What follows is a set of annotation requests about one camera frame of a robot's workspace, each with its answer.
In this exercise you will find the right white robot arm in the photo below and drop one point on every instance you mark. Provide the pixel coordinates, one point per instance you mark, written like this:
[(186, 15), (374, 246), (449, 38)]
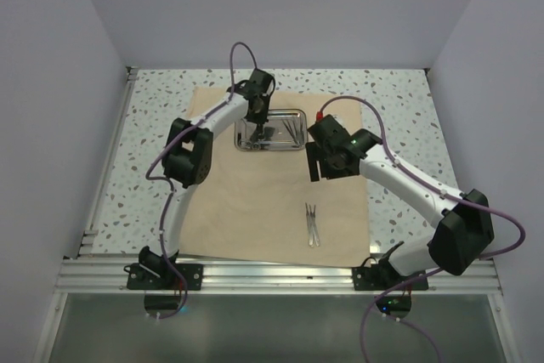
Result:
[(462, 227)]

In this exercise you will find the steel scissors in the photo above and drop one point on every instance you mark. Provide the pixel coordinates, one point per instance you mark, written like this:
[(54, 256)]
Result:
[(246, 141)]

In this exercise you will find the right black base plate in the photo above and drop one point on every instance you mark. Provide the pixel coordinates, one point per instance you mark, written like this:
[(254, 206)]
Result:
[(378, 277)]

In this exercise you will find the steel instrument tray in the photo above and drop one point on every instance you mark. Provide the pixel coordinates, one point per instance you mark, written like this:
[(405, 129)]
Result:
[(276, 138)]

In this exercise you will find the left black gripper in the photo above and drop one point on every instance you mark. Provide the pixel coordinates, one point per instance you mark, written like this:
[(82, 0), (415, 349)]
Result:
[(262, 118)]

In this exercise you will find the steel forceps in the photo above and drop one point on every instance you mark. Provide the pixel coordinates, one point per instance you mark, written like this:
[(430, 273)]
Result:
[(292, 131), (300, 132)]

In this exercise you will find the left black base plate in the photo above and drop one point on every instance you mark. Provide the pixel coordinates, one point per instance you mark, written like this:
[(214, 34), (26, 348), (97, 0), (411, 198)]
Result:
[(140, 278)]

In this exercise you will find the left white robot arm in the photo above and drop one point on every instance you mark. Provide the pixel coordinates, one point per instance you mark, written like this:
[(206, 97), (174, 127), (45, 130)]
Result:
[(186, 161)]

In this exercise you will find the aluminium rail frame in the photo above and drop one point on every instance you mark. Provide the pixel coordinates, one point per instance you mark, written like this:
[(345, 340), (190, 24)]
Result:
[(256, 311)]

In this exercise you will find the steel scalpel handle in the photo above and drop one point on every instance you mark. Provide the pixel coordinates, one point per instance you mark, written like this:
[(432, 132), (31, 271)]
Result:
[(313, 225), (309, 226)]

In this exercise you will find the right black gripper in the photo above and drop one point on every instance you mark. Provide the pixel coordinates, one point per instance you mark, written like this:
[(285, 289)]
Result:
[(316, 154)]

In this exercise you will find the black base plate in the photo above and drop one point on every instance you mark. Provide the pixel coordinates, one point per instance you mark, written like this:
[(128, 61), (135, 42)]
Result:
[(140, 278), (378, 277)]

